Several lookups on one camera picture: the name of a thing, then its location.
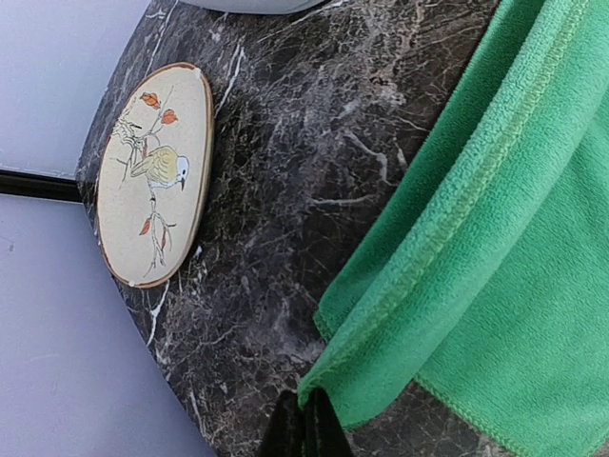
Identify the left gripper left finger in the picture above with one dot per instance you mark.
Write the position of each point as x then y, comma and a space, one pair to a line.
284, 434

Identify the white plastic basin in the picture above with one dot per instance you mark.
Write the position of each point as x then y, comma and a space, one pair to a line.
264, 7

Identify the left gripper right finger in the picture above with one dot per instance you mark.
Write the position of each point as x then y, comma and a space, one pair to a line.
324, 434

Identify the green microfiber towel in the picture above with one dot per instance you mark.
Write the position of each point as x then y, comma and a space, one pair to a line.
485, 278

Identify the left black frame post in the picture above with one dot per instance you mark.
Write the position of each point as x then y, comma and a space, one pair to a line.
19, 183

